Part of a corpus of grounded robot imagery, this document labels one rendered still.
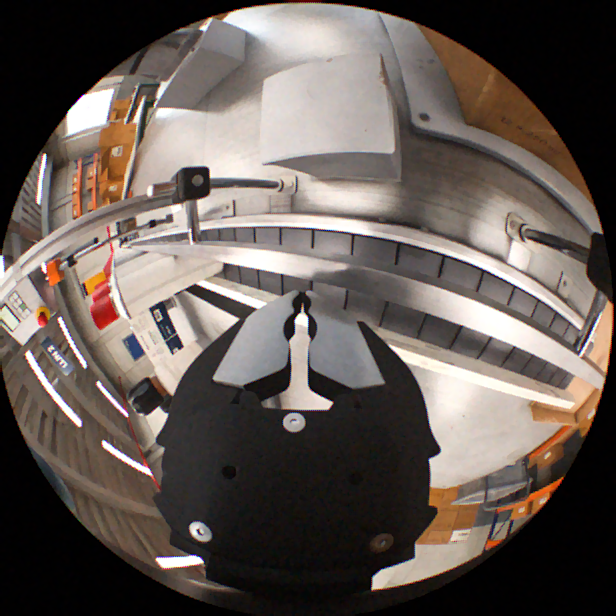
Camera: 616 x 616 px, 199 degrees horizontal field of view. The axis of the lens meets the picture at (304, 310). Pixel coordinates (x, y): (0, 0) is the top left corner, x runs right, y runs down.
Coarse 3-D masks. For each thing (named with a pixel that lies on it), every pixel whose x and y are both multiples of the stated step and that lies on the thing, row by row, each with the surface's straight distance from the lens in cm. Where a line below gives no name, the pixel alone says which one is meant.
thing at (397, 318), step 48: (144, 240) 90; (240, 240) 24; (288, 240) 19; (336, 240) 16; (384, 240) 15; (288, 288) 20; (336, 288) 17; (480, 288) 17; (432, 336) 18; (480, 336) 19; (576, 336) 30
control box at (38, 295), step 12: (36, 276) 61; (24, 288) 60; (36, 288) 60; (48, 288) 67; (24, 300) 62; (36, 300) 62; (48, 300) 64; (36, 312) 65; (48, 312) 65; (24, 324) 68; (36, 324) 68; (24, 336) 72
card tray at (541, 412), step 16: (608, 304) 47; (608, 320) 50; (608, 336) 54; (592, 352) 50; (608, 352) 60; (576, 384) 54; (576, 400) 62; (592, 400) 69; (544, 416) 49; (560, 416) 58; (576, 416) 71
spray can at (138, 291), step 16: (176, 256) 25; (144, 272) 24; (160, 272) 24; (176, 272) 24; (192, 272) 25; (208, 272) 26; (112, 288) 25; (128, 288) 23; (144, 288) 23; (160, 288) 24; (176, 288) 25; (96, 304) 25; (112, 304) 24; (128, 304) 23; (144, 304) 24; (96, 320) 25; (112, 320) 25
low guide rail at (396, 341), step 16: (208, 288) 28; (224, 288) 24; (240, 288) 22; (256, 304) 20; (304, 320) 16; (384, 336) 15; (400, 336) 16; (400, 352) 15; (416, 352) 15; (432, 352) 16; (448, 352) 17; (432, 368) 16; (448, 368) 16; (464, 368) 17; (480, 368) 18; (496, 368) 20; (480, 384) 19; (496, 384) 19; (512, 384) 21; (528, 384) 24; (544, 384) 28; (544, 400) 28; (560, 400) 31
